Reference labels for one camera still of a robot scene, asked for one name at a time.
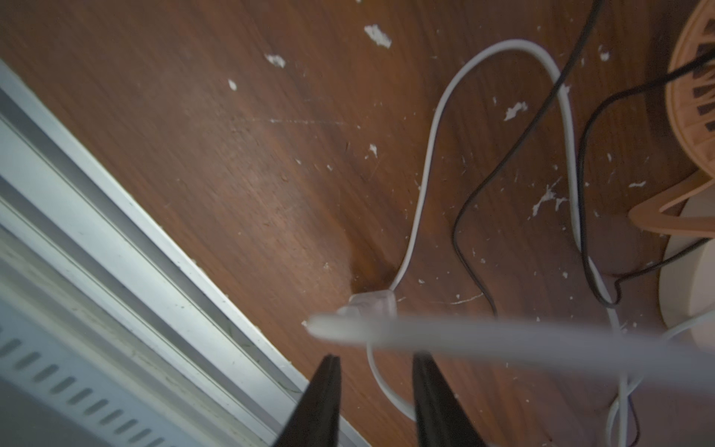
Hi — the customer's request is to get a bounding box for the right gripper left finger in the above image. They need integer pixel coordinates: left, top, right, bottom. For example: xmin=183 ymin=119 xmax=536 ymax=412
xmin=274 ymin=355 xmax=342 ymax=447

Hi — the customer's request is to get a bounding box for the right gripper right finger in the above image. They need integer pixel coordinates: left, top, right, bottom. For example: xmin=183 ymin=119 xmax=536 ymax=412
xmin=413 ymin=353 xmax=487 ymax=447

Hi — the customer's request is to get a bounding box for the white fan cable with plug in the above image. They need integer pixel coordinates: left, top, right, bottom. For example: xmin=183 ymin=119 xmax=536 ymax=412
xmin=337 ymin=37 xmax=629 ymax=447

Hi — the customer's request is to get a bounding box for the white power strip cord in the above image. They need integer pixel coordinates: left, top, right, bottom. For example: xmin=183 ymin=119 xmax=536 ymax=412
xmin=305 ymin=312 xmax=715 ymax=392

